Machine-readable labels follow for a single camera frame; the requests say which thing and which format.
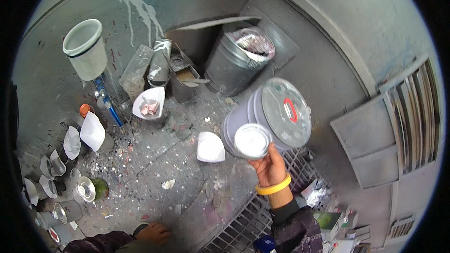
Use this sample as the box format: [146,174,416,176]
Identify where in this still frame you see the pink rag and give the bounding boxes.
[141,100,160,116]

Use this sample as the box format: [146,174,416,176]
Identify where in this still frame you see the large grey wall louver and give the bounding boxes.
[330,58,440,188]

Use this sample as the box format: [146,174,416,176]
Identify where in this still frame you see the grey stained paper cone filter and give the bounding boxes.
[39,175,58,199]
[49,149,67,177]
[24,178,39,206]
[39,156,53,180]

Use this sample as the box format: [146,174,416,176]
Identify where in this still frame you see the blue spray gun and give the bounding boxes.
[93,75,124,127]

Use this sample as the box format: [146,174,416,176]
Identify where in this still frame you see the person's right hand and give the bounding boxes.
[248,143,292,188]

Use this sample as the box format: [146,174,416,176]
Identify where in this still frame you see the paint stained cup stack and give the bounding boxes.
[148,39,173,87]

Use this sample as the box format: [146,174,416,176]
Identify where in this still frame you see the grey flat board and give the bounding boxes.
[172,16,261,31]

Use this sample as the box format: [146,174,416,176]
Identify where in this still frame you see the grey rectangular tin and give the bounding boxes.
[346,225,371,244]

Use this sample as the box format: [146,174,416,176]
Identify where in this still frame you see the grey paint tin red label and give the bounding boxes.
[47,225,76,246]

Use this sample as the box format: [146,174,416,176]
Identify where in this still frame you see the metal floor grate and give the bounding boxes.
[199,148,331,253]

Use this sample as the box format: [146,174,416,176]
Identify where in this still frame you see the clear plastic cup stack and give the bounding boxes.
[119,45,154,101]

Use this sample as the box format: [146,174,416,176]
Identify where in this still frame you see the white paper cone filter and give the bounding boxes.
[63,126,82,160]
[132,87,166,120]
[80,111,106,152]
[197,132,226,163]

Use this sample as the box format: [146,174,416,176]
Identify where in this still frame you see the silver paint can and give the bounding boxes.
[234,123,274,159]

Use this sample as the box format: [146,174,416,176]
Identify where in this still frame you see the white plastic mixing cup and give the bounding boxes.
[63,19,108,81]

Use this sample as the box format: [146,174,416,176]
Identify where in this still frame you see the person's legs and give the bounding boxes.
[114,222,176,253]

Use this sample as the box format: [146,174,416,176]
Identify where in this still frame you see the dark cardboard box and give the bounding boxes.
[169,54,210,103]

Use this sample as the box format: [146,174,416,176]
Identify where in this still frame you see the grey wall vent grille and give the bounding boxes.
[387,218,416,239]

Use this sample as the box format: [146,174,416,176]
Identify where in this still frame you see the person's left hand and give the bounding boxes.
[136,222,172,246]

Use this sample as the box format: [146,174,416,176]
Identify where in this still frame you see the green rectangular tin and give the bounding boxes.
[314,212,343,241]

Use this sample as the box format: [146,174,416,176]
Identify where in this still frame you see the yellow bracelet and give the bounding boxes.
[255,173,292,196]

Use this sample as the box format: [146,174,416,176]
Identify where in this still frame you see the large grey drum red handle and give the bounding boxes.
[221,77,312,159]

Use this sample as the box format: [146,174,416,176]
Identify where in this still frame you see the galvanized metal trash bin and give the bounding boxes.
[205,22,276,96]

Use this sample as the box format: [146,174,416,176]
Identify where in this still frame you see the green can silver lid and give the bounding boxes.
[77,176,109,202]

